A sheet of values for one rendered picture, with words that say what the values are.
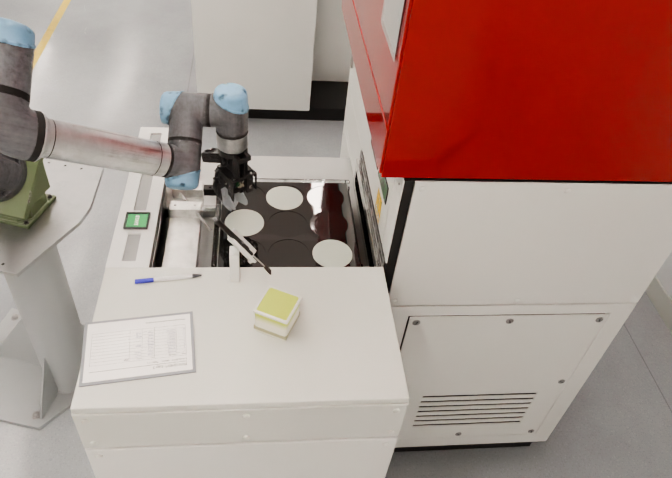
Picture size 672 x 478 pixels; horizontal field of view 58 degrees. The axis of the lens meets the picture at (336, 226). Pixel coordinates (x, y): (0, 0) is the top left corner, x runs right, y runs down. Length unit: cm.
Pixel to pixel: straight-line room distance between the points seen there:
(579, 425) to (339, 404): 147
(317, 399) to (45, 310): 110
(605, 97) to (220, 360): 89
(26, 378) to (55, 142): 138
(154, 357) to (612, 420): 183
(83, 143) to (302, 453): 76
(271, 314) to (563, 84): 70
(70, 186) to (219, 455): 92
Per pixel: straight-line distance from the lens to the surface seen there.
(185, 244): 157
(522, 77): 118
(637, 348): 288
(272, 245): 153
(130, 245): 147
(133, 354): 126
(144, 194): 161
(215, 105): 140
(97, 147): 128
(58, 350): 221
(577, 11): 115
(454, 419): 208
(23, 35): 126
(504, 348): 178
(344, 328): 129
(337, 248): 153
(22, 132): 123
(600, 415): 259
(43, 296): 201
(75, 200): 184
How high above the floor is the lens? 198
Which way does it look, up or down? 43 degrees down
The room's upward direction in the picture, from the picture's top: 7 degrees clockwise
